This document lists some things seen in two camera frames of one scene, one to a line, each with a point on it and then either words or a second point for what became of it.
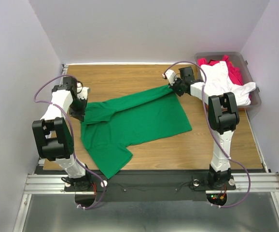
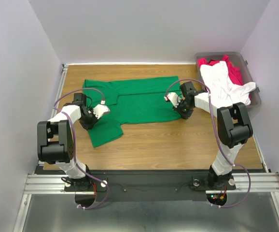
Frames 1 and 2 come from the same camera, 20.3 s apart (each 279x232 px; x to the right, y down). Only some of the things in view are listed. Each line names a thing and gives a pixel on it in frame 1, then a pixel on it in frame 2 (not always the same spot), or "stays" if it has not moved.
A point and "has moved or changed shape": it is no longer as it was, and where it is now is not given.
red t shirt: [234, 72] stays
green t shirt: [110, 125] has moved or changed shape
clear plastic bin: [240, 64] stays
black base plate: [149, 186] stays
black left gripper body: [78, 106] → [88, 121]
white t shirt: [217, 83] stays
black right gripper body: [181, 88] → [183, 109]
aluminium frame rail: [260, 182] stays
